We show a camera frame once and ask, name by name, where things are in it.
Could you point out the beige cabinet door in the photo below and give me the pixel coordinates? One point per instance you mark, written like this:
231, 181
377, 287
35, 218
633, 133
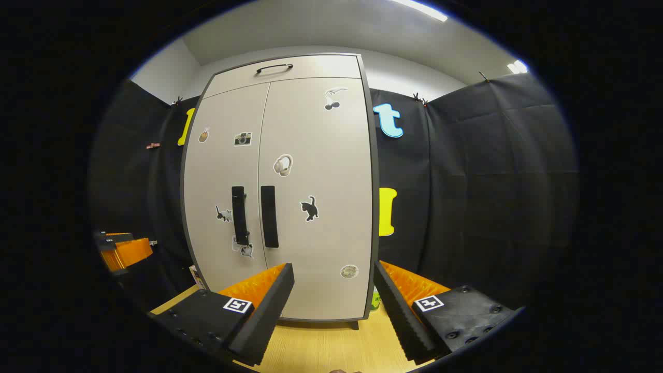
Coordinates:
321, 155
222, 166

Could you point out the small ceiling light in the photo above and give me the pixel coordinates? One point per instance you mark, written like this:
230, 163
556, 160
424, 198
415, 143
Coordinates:
518, 67

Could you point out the small printed box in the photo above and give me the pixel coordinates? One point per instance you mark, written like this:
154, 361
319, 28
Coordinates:
197, 277

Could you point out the beige double-door shoe cabinet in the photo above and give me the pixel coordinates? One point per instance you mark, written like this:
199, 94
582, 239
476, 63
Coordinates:
279, 67

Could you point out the green bottle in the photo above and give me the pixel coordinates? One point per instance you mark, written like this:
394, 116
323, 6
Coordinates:
375, 299

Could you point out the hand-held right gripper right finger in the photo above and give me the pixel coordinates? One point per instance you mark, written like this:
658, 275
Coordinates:
401, 321

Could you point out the black backdrop cloth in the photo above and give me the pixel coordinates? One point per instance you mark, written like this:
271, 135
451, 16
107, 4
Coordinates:
466, 181

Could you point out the long ceiling light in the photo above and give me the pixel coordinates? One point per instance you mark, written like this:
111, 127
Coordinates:
419, 9

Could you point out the beige cabinet drawer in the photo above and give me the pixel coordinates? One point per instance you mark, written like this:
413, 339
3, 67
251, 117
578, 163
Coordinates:
311, 70

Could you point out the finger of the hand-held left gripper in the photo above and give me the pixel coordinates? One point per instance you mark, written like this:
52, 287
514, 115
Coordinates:
116, 241
129, 252

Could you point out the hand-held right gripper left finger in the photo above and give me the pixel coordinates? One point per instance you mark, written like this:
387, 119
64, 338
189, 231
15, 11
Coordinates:
264, 316

